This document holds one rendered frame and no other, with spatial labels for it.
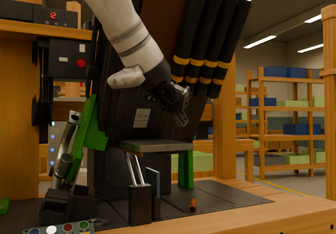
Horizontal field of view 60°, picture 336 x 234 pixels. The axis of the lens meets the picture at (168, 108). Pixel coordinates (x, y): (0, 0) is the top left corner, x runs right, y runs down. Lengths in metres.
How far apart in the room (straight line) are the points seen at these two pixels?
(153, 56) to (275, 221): 0.64
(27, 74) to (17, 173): 0.38
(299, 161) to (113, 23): 6.20
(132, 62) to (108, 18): 0.09
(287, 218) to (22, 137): 0.98
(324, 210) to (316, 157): 5.77
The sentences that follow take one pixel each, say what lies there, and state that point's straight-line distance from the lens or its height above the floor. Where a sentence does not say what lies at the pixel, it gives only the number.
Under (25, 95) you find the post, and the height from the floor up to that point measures 1.29.
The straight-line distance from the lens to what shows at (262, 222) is 0.94.
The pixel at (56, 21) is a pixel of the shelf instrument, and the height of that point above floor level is 1.56.
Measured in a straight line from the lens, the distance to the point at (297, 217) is 1.04.
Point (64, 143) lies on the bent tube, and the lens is 1.03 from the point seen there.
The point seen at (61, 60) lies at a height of 1.42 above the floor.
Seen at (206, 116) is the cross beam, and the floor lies 1.21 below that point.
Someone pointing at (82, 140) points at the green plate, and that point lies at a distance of 0.89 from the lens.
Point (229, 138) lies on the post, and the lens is 1.58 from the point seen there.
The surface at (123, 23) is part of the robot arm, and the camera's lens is 0.52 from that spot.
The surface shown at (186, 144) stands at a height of 1.13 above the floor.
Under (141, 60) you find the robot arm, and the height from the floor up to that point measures 1.30.
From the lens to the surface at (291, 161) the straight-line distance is 6.43.
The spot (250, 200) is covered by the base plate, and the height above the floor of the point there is 0.90.
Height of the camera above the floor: 1.20
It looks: 2 degrees up
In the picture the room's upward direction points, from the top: straight up
